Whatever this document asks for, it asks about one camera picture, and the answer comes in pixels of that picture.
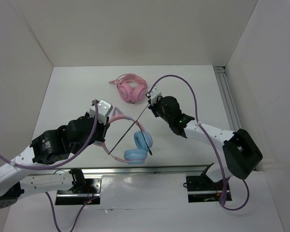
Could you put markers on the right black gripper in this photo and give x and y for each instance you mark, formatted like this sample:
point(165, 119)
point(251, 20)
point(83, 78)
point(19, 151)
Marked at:
point(153, 107)

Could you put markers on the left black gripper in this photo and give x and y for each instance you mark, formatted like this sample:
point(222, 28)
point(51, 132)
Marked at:
point(104, 128)

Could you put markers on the pink blue cat-ear headphones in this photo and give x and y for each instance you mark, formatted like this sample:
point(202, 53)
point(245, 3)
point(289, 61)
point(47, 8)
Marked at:
point(142, 139)

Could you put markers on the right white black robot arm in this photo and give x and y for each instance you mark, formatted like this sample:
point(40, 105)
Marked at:
point(238, 154)

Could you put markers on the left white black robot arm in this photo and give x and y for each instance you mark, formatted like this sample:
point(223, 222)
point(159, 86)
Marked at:
point(49, 150)

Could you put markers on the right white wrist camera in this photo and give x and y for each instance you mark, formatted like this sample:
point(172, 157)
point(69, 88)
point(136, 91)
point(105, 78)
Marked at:
point(153, 95)

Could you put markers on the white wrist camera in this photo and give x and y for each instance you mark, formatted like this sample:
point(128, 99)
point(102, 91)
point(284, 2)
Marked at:
point(103, 108)
point(153, 95)

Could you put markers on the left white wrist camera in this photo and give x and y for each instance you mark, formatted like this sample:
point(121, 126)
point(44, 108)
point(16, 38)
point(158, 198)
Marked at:
point(103, 108)

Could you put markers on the pink headphones with wrapped cable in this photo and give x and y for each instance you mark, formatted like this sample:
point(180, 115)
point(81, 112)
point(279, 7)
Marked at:
point(131, 87)

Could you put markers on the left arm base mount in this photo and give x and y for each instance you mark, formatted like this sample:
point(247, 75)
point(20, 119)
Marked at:
point(86, 189)

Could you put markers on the aluminium rail right edge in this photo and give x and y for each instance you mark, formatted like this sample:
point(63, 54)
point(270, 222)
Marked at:
point(227, 98)

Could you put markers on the aluminium rail front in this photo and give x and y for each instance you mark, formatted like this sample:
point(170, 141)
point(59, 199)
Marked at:
point(182, 169)

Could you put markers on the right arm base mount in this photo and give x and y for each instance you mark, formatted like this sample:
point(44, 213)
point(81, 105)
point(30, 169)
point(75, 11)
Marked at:
point(202, 189)

